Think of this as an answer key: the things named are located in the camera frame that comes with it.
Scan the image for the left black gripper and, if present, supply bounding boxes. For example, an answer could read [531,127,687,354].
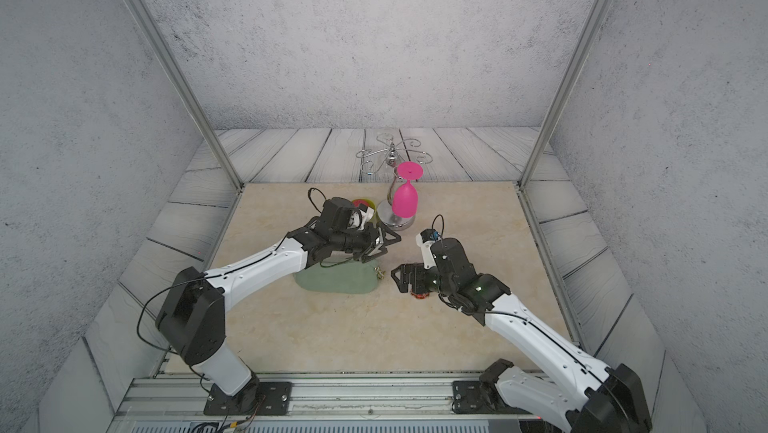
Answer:
[330,220,402,263]

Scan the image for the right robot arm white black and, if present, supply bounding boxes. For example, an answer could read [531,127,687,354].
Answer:
[391,230,653,432]

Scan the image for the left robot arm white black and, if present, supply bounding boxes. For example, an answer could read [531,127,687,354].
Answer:
[155,197,401,398]

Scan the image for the pink plastic wine glass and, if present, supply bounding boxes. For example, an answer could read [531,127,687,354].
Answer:
[392,161,423,218]

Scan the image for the small green bowl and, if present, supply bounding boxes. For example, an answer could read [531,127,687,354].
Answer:
[352,198,376,223]

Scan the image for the silver metal glass rack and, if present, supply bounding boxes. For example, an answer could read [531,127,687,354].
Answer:
[355,132,433,231]

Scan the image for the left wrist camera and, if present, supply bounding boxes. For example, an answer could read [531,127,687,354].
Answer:
[350,203,375,230]

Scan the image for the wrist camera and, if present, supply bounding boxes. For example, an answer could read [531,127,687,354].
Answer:
[350,203,375,230]
[416,228,439,269]

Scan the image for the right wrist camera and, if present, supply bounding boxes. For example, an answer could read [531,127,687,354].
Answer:
[416,228,439,269]

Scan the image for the aluminium front rail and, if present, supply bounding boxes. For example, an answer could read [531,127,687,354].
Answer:
[109,371,561,432]

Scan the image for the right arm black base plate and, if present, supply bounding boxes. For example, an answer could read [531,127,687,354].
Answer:
[451,380,527,415]

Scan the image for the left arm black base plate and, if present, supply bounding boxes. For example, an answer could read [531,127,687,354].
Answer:
[203,379,293,417]

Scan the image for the right aluminium frame post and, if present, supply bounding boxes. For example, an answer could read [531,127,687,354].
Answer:
[518,0,612,190]

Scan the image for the aluminium frame post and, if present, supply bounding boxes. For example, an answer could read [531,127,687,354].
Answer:
[518,0,612,190]
[123,0,245,193]

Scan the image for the left aluminium frame post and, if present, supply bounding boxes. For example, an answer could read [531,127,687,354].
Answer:
[123,0,245,193]

